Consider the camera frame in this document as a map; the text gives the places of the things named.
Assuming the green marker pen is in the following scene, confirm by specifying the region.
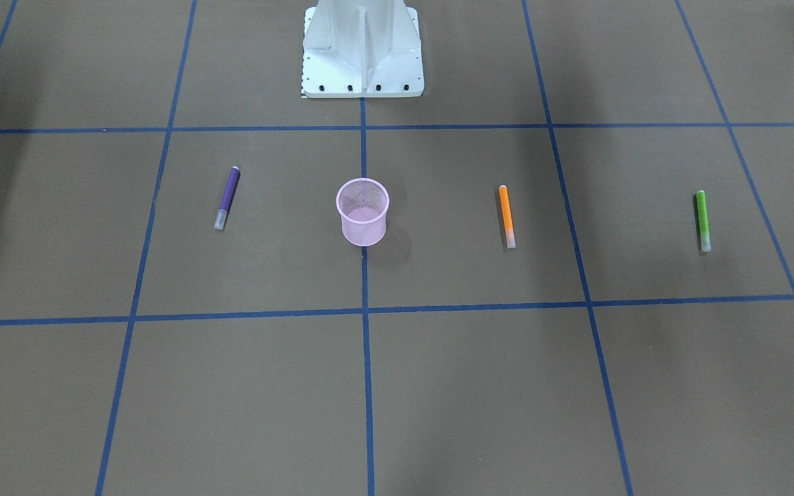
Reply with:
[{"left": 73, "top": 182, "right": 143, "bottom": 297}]
[{"left": 694, "top": 189, "right": 712, "bottom": 252}]

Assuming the pink mesh pen holder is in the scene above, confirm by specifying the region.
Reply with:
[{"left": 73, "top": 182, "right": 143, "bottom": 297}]
[{"left": 335, "top": 178, "right": 390, "bottom": 247}]

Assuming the orange marker pen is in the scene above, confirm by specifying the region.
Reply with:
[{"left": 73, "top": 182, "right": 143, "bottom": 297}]
[{"left": 498, "top": 185, "right": 517, "bottom": 250}]

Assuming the purple marker pen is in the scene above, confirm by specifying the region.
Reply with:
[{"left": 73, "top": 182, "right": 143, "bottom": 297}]
[{"left": 214, "top": 167, "right": 241, "bottom": 230}]

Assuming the white camera pedestal column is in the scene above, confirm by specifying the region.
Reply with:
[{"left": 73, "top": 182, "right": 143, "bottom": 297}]
[{"left": 301, "top": 1, "right": 425, "bottom": 99}]

